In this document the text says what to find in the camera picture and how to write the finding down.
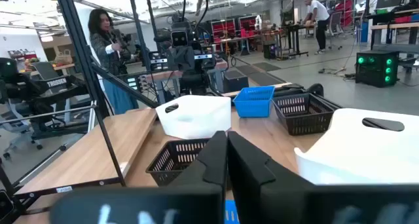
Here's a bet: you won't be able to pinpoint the gray office chair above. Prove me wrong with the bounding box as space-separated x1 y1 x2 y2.
327 10 344 51
0 99 45 160

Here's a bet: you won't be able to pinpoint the black computer case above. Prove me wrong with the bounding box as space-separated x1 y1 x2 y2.
263 40 279 60

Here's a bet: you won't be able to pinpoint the red storage rack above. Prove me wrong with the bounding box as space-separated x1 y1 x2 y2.
211 18 237 43
238 14 259 38
333 0 354 27

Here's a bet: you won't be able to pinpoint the white plastic basket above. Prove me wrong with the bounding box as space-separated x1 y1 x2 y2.
293 107 419 185
155 94 232 140

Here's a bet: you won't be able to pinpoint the black box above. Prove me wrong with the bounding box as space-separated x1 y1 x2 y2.
222 69 249 93

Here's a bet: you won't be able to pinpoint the black plastic basket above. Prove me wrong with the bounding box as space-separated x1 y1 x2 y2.
145 138 210 187
272 92 337 136

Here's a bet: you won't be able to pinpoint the black computer tower green lights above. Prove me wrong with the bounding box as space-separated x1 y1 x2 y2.
355 50 400 88

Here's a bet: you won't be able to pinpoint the blue bin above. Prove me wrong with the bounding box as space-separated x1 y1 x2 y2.
359 20 369 44

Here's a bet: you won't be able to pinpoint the blue plastic basket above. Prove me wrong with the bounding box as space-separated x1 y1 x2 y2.
224 200 240 224
232 85 276 119

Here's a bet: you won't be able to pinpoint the thin black frame post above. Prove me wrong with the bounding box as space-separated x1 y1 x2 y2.
126 0 155 73

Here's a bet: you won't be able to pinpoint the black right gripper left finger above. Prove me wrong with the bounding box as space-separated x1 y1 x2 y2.
48 131 229 224

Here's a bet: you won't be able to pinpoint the black standing desk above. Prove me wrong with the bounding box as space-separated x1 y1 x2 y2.
280 22 317 60

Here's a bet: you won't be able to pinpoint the wicker bag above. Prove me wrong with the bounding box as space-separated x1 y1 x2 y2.
54 49 73 66

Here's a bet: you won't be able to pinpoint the person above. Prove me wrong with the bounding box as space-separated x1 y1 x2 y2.
302 0 331 56
87 8 140 115

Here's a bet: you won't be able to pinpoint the black floor mat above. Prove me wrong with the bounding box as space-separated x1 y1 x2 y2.
245 72 287 86
251 62 282 72

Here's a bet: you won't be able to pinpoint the wooden workbench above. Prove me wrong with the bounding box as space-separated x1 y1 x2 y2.
369 20 419 51

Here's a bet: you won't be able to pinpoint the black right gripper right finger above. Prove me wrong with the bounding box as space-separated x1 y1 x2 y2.
228 131 419 224

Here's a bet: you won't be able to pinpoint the gray chair backrest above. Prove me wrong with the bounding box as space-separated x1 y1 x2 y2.
31 61 60 81

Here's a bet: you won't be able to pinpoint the black robot arm with camera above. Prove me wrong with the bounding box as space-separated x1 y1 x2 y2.
153 19 227 97

